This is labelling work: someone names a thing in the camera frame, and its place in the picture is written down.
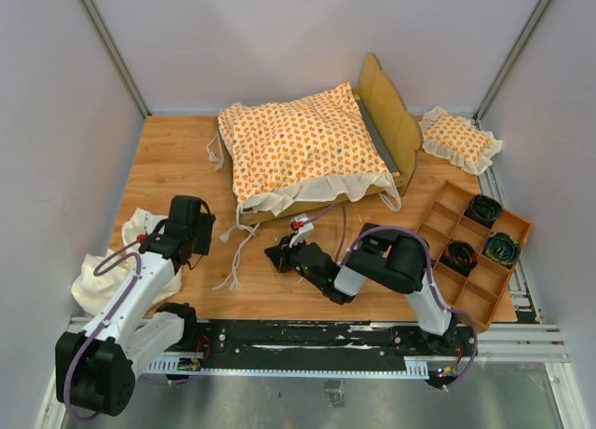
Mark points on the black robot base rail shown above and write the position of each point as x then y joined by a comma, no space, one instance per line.
347,349

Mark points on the dark rolled sock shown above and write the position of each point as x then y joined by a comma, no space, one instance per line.
460,256
484,210
502,249

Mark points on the wooden pet bed frame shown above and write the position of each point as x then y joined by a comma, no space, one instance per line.
394,131

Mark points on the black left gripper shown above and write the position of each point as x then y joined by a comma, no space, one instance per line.
205,225

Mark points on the duck print small pillow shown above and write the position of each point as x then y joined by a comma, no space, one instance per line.
455,139

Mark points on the cream cloth pile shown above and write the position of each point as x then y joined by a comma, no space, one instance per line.
93,292

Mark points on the wooden compartment organizer box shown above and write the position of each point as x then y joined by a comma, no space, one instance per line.
483,291

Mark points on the duck print bed cover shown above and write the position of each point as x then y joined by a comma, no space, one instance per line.
309,150

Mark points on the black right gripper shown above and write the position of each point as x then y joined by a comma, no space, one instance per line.
279,253

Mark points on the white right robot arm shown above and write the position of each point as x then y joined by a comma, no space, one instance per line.
393,257

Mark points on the dark rolled sock upper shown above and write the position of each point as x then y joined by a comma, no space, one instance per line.
484,210

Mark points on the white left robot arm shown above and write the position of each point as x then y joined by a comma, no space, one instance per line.
98,366

